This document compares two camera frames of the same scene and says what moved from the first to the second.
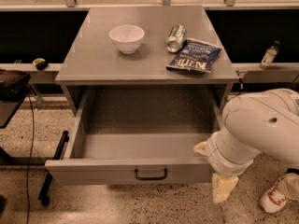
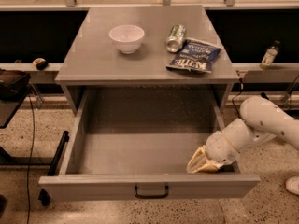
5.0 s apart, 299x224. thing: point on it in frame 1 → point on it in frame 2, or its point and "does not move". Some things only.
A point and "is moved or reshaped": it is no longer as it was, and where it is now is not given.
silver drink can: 177,36 does not move
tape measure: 40,63 does not move
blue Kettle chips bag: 196,57 does not move
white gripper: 214,157 → 217,148
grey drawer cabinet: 145,46 does not move
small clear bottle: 269,55 does not move
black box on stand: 12,84 does not move
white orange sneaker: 277,197 → 291,185
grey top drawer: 139,135 is moved or reshaped
